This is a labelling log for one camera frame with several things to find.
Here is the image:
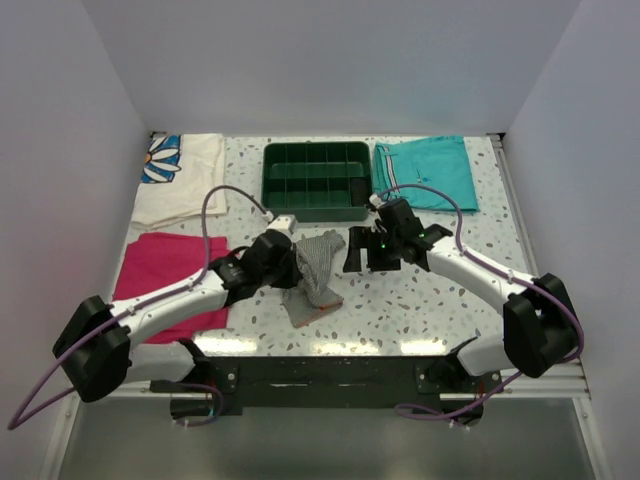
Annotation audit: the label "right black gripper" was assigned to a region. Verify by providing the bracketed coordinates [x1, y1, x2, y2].
[343, 226, 402, 273]

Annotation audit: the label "black item in tray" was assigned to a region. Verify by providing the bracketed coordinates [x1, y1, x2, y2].
[350, 178, 369, 207]

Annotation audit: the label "green divided plastic tray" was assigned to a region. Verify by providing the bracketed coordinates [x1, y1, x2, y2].
[261, 141, 372, 223]

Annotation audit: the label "grey striped underwear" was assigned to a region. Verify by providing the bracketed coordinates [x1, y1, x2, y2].
[282, 230, 346, 328]

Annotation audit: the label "pink folded cloth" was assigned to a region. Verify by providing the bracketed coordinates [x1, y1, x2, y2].
[113, 232, 228, 344]

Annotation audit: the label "cream daisy print shirt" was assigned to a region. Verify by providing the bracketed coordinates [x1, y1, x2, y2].
[131, 133, 226, 229]

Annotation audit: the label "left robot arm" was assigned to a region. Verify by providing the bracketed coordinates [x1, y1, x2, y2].
[53, 229, 301, 403]

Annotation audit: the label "aluminium frame rail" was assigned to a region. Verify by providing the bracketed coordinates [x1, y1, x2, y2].
[487, 131, 591, 401]

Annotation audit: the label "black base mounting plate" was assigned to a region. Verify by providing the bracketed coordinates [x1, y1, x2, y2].
[150, 356, 501, 420]

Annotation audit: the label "teal folded shorts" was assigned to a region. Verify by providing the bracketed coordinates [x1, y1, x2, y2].
[373, 136, 479, 213]

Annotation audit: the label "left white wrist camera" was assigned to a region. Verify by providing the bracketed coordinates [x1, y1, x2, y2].
[267, 215, 297, 237]

